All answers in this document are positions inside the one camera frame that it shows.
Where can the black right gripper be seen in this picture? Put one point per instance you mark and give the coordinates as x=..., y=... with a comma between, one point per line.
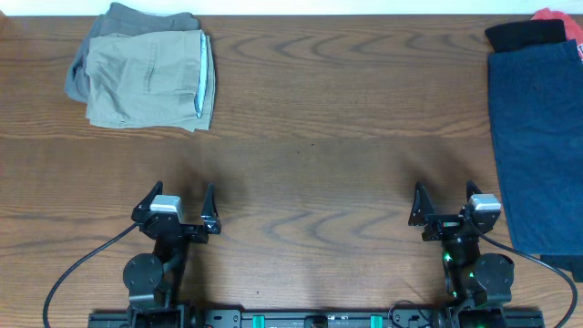
x=449, y=223

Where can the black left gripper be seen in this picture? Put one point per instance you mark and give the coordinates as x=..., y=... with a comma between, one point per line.
x=183, y=229

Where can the navy blue shorts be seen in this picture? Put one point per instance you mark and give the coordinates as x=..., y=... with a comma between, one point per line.
x=535, y=110

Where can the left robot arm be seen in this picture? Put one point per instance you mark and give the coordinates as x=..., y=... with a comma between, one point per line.
x=153, y=279

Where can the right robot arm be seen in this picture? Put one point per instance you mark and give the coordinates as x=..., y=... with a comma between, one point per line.
x=480, y=283

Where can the khaki folded shorts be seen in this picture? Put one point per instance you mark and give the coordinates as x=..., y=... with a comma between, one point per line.
x=158, y=79

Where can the black garment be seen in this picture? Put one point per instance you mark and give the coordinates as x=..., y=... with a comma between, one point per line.
x=517, y=35

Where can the grey folded garment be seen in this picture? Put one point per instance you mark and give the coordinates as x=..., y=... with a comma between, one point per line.
x=119, y=19

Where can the red garment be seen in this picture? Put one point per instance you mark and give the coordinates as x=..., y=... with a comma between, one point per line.
x=573, y=31

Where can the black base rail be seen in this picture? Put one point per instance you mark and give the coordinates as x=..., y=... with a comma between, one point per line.
x=396, y=317

